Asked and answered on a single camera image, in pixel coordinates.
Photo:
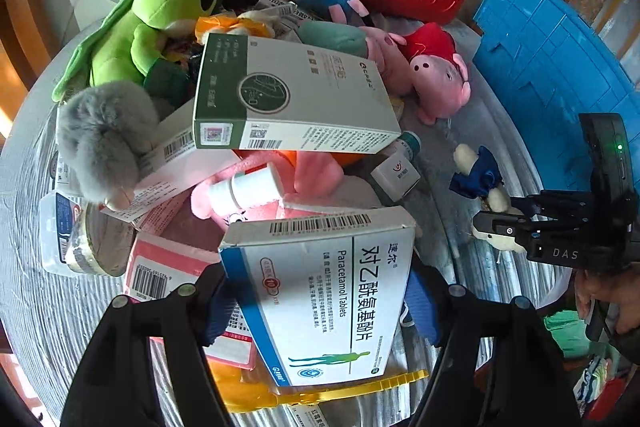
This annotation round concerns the long white pink carton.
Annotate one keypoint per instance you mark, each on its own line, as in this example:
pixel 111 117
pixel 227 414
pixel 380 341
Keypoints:
pixel 165 157

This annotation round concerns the white blue medicine box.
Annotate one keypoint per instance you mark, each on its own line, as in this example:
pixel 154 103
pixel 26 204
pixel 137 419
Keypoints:
pixel 320 287

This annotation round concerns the grey ribbed table cover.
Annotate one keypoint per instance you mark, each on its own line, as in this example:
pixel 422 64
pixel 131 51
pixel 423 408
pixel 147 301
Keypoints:
pixel 30 287

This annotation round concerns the small red white medicine box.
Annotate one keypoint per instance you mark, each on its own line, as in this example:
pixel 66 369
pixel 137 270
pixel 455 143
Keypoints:
pixel 320 418

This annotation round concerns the green printed bag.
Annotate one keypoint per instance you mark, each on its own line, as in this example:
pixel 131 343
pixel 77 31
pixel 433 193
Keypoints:
pixel 567 329

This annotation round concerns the small white spray bottle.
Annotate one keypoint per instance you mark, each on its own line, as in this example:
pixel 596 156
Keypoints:
pixel 245 191

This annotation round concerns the pink plush toy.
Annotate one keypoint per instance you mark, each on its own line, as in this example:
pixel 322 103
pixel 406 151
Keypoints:
pixel 310 177

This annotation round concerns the pink barcode carton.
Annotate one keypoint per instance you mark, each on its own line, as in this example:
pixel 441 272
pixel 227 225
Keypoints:
pixel 150 267

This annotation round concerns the white printed carton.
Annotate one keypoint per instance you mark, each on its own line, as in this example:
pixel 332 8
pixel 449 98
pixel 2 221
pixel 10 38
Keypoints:
pixel 285 12

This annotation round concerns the pig plush teal outfit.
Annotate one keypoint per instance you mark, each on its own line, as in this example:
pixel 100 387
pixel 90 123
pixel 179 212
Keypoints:
pixel 335 42

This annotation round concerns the red white carton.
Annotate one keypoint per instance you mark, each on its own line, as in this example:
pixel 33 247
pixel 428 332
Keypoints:
pixel 230 349

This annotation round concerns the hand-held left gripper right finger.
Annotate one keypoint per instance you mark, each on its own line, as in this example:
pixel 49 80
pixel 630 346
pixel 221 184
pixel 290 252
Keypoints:
pixel 422 307

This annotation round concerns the white bottle green cap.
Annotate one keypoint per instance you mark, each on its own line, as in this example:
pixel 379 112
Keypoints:
pixel 407 147

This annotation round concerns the green white carton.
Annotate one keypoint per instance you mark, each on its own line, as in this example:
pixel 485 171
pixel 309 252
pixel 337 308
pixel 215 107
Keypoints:
pixel 300 92

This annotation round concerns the person's right hand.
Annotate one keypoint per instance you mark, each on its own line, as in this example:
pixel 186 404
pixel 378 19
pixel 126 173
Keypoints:
pixel 625 307

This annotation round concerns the blue plastic crate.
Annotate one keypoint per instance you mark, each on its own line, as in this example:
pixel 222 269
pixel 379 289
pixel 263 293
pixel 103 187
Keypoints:
pixel 540 67

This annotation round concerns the green frog plush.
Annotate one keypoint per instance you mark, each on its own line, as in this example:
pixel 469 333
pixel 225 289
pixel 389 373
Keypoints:
pixel 155 22

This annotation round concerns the grey fluffy pompom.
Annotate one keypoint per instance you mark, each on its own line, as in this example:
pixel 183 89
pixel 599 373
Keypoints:
pixel 100 142

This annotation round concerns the clear plastic box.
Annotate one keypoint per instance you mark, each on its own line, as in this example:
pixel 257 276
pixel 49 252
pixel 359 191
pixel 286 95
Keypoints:
pixel 52 232

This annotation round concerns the small white box red logo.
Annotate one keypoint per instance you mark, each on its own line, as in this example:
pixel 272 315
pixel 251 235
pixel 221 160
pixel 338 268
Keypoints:
pixel 395 177

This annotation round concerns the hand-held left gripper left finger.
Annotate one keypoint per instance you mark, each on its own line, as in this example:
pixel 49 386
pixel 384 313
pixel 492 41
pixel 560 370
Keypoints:
pixel 220 319

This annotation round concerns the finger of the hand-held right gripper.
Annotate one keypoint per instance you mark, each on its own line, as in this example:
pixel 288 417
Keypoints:
pixel 550 204
pixel 500 229

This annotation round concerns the yellow plastic pliers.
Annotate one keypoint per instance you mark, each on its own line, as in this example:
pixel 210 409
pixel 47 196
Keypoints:
pixel 250 387

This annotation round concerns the round metal tin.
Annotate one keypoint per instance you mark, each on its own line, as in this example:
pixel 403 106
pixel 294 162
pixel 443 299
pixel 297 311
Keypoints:
pixel 100 242

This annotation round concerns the orange duck plush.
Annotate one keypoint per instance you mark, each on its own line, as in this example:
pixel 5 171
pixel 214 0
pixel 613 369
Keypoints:
pixel 230 26

